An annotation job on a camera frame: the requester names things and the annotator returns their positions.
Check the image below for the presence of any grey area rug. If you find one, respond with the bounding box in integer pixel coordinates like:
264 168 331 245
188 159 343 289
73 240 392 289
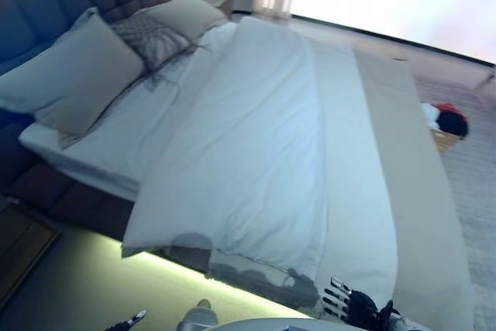
410 71 496 331

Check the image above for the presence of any white garment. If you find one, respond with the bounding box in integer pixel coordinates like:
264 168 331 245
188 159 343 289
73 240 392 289
420 102 441 129

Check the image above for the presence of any white duvet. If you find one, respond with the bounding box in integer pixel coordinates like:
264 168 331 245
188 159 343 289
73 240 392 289
122 16 330 270

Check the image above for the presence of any black garment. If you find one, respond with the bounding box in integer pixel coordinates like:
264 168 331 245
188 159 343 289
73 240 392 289
436 109 470 138

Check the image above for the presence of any white fitted mattress sheet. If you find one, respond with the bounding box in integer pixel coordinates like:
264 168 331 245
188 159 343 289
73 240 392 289
18 20 241 197

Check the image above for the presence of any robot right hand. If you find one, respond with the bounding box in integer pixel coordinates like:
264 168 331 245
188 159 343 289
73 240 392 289
321 276 379 324

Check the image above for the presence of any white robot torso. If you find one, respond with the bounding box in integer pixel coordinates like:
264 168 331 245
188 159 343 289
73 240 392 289
208 317 392 331

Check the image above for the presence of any large beige pillow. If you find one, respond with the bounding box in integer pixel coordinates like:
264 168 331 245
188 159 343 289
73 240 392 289
0 7 146 150
145 0 229 40

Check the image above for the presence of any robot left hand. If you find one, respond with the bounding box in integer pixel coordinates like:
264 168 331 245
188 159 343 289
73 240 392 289
104 309 148 331

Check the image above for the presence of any patterned fringed cushion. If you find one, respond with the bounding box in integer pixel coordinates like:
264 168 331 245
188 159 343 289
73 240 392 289
110 11 212 94

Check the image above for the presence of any silver robot left leg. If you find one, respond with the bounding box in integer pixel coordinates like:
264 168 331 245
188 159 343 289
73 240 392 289
177 305 218 326

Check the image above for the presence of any upholstered bed base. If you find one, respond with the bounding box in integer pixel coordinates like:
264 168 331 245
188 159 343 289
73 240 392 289
0 113 212 281

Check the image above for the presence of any white under blanket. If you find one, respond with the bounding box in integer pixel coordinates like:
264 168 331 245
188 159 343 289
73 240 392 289
309 36 400 301

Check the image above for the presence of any beige bed runner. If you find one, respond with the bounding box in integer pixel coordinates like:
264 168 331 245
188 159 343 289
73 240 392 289
350 46 476 331

